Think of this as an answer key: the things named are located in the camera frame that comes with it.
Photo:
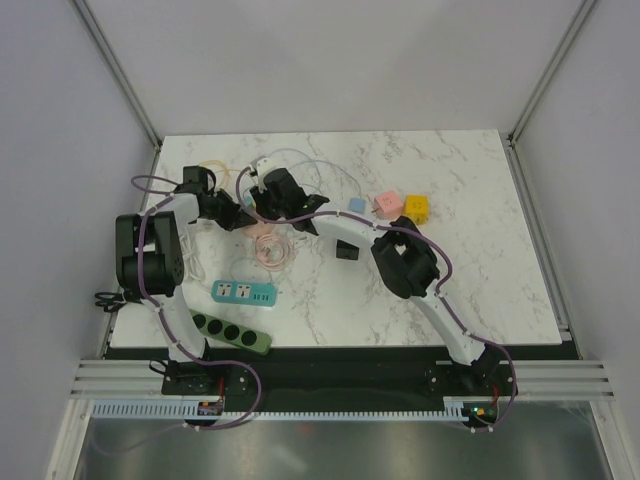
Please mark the pink cube plug adapter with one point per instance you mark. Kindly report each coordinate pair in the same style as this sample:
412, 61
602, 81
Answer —
388, 205

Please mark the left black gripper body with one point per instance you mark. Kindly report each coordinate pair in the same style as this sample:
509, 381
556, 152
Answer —
223, 210

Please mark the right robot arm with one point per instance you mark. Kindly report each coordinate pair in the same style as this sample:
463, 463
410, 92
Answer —
405, 259

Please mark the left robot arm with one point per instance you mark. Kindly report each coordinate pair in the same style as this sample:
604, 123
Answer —
150, 261

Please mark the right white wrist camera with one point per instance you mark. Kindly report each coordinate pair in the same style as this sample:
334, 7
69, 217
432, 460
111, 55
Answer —
261, 166

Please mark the yellow cube plug adapter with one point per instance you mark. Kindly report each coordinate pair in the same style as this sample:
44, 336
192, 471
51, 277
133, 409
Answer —
416, 208

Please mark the white slotted cable duct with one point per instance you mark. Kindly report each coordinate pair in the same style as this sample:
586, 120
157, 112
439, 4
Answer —
213, 408

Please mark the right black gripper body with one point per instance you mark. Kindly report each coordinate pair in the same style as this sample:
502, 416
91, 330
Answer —
265, 205

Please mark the blue plug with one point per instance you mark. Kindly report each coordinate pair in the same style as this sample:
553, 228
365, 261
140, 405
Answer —
357, 205

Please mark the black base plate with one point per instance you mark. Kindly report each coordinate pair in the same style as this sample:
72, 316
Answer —
321, 379

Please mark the green power strip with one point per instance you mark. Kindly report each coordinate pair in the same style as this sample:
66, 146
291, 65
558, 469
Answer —
232, 334

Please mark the pink round power socket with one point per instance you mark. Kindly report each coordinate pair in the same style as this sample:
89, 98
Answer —
258, 230

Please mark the teal power strip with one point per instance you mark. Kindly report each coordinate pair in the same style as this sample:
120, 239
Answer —
244, 293

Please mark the black cube adapter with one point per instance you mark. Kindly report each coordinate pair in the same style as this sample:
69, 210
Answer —
347, 251

